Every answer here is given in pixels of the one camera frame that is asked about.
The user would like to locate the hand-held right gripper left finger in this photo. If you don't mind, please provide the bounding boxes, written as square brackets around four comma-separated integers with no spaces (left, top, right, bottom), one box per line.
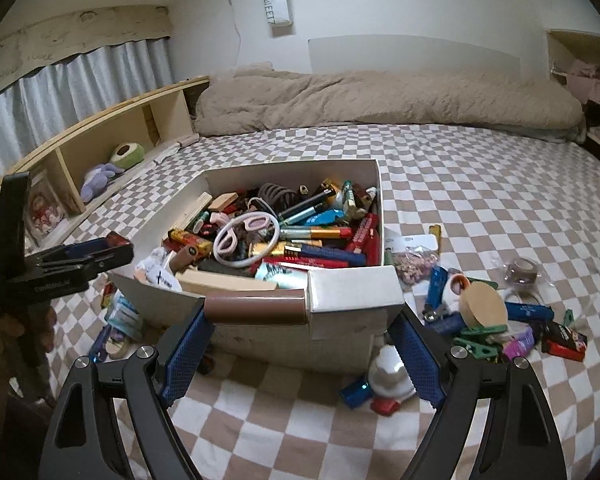
[39,302,216,480]

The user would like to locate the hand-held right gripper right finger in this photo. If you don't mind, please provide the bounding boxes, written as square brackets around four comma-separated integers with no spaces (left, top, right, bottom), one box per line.
[389,307,568,480]

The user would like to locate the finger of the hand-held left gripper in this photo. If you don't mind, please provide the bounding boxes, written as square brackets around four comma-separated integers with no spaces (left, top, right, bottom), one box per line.
[29,246,135,283]
[35,232,133,261]

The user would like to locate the white cardboard box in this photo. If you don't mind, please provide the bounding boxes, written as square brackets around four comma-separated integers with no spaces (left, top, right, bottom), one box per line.
[107,158,406,373]

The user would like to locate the person's left hand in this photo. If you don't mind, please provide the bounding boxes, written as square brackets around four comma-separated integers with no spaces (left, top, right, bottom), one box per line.
[0,305,57,361]

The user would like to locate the white round knob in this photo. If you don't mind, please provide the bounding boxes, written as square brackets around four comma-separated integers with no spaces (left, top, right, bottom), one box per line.
[367,345,416,401]

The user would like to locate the blue box with gold print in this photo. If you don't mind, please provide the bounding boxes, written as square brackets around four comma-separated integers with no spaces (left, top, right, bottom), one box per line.
[425,310,466,336]

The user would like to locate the packaged doll figure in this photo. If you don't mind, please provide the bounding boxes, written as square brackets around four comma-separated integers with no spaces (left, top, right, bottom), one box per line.
[22,172,68,246]

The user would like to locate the purple plush toy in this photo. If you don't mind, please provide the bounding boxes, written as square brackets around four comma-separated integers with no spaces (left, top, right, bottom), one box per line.
[80,164,118,203]

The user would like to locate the packet of white picks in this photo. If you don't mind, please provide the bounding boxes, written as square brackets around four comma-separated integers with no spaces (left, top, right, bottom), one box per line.
[105,295,143,343]

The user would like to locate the green clothespin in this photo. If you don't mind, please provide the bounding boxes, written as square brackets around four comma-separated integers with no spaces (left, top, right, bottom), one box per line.
[460,325,508,338]
[452,337,506,361]

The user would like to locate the blue nail clipper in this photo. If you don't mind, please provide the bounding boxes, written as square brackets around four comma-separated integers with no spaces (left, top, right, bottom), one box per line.
[422,267,453,321]

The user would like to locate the blue lighter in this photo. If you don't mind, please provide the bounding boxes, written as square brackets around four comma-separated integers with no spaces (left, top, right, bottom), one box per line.
[340,377,373,408]

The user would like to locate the small white and orange cup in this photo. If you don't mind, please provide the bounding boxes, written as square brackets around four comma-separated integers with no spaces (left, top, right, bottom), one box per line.
[442,275,468,303]

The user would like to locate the long pale wooden block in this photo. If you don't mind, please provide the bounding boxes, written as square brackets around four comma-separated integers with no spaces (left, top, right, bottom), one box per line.
[175,269,278,293]

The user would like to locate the round wooden lid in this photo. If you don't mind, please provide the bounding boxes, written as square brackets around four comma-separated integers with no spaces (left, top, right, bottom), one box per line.
[460,282,508,331]

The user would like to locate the bag of pink beads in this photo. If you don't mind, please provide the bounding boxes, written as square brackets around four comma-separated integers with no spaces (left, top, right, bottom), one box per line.
[395,250,438,286]

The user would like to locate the green avocado plush toy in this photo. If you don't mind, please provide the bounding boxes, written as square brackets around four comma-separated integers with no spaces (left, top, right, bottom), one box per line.
[110,142,146,171]

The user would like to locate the small purple bottle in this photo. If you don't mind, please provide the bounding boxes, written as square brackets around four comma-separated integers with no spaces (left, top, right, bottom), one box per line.
[502,325,536,361]

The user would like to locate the white flat packet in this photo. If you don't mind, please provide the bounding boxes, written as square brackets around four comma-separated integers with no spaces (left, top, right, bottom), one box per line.
[385,235,438,256]

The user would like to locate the wooden bedside shelf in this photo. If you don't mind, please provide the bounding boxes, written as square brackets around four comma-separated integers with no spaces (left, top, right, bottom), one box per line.
[0,76,211,261]

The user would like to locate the slim blue box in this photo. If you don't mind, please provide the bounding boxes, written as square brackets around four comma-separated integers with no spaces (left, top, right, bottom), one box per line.
[505,302,553,322]

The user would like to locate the tape roll in clear bag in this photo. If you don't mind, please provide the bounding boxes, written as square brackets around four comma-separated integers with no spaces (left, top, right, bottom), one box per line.
[505,257,541,286]

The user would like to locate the pile of assorted small objects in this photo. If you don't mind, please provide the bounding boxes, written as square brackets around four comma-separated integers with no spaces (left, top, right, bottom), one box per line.
[132,177,383,293]

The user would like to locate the red and black box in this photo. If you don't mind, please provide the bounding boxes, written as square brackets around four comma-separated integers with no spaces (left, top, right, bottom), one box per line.
[542,322,588,361]

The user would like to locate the grey curtain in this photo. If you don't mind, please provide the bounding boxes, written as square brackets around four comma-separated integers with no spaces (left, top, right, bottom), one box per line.
[0,37,176,193]

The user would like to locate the checkered bed blanket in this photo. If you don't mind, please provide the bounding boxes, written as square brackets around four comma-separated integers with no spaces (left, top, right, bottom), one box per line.
[0,122,600,480]

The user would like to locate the brown coil hair claw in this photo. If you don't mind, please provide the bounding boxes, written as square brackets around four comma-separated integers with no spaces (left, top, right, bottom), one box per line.
[257,182,301,208]

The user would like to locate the beige printed valance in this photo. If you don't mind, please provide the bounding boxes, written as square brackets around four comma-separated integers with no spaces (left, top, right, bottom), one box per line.
[0,5,173,103]

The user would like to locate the beige duvet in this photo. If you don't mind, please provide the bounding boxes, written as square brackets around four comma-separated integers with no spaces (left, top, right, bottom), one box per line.
[194,62,586,143]

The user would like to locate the white hanging paper bag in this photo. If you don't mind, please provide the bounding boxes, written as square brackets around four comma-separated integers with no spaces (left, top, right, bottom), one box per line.
[261,0,295,37]

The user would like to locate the pink clothes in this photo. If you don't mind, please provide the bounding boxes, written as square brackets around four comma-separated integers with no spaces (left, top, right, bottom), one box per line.
[552,57,600,106]

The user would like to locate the wooden closet shelf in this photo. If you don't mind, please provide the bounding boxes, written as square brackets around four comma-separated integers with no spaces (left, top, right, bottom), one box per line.
[547,29,600,176]

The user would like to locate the white ring with pink goggles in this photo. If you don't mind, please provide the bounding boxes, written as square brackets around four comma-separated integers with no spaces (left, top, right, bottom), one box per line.
[212,211,281,266]

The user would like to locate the white hanging cable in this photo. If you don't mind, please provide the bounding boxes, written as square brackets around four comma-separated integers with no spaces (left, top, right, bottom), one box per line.
[225,0,243,68]

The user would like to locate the grey wall panel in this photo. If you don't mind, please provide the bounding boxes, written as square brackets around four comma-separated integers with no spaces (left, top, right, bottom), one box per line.
[307,35,523,78]

